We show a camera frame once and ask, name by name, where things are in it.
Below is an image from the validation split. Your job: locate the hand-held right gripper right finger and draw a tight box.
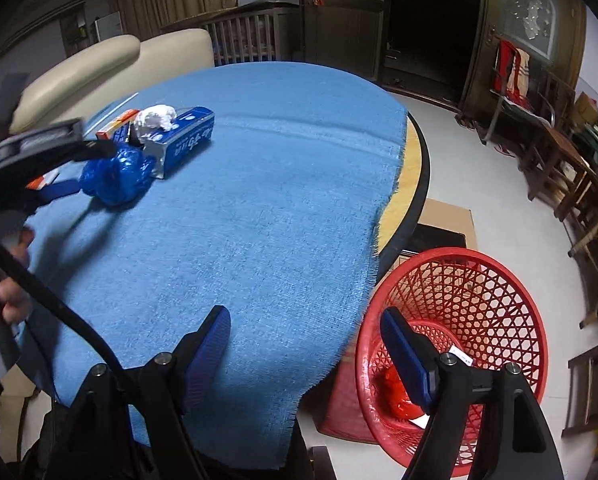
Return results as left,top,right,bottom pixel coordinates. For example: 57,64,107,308
380,308,565,480

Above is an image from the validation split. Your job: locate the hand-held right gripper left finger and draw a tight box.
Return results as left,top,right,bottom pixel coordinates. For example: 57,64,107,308
44,305,232,480

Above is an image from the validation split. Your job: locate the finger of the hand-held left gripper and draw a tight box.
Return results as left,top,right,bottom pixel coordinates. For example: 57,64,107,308
26,179,82,208
76,138,122,163

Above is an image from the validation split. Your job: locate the blue plastic bag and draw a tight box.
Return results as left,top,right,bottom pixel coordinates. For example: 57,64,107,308
80,142,156,207

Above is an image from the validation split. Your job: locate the red plastic mesh basket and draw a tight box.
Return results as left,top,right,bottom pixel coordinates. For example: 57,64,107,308
355,247,550,478

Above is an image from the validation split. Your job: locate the person's left hand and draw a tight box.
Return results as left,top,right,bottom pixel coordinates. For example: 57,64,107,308
0,225,34,326

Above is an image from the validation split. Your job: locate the orange white carton box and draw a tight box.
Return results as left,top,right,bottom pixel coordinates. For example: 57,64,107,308
26,170,60,192

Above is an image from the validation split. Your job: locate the red yellow carton box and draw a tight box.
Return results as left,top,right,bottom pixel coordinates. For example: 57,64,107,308
95,109,140,142

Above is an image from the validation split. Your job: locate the red plastic wrapper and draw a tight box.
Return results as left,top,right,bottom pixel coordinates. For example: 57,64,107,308
374,365,430,418

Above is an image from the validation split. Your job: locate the white crumpled tissue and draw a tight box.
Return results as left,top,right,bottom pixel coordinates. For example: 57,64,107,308
131,104,177,136

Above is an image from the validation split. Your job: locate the beige leather sofa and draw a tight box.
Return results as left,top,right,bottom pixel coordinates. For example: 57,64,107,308
9,28,216,136

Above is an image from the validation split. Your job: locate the blue silver carton box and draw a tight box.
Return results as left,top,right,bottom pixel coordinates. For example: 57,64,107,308
138,106,216,180

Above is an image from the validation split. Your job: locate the white board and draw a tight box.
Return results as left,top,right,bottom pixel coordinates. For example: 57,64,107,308
95,11,124,43

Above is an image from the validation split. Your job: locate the brown cardboard box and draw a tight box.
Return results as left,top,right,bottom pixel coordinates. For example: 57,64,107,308
414,199,477,251

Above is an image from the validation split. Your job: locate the blue tablecloth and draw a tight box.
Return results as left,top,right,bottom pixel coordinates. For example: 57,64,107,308
16,61,410,471

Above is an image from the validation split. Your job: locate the round wooden table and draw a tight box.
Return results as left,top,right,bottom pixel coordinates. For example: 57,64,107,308
376,112,431,281

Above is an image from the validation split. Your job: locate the wooden crib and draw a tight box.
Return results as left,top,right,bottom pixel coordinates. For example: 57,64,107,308
161,2,302,67

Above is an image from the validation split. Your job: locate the small wooden table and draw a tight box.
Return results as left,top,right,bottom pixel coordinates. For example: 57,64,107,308
522,122,598,221

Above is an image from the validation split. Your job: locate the wooden door with frosted glass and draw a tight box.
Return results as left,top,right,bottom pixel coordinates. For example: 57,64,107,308
301,0,387,81
459,0,587,116

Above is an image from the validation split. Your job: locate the wooden chair with cloth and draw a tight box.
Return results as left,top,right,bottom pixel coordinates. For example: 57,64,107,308
482,35,577,146

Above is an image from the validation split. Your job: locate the red striped cloth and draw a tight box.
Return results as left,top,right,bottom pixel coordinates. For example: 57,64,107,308
494,40,532,111

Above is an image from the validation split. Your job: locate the small cardboard box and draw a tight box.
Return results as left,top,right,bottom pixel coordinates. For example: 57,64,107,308
574,91,598,128

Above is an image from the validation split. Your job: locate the black cable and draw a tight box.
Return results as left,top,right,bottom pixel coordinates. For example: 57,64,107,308
0,222,134,381

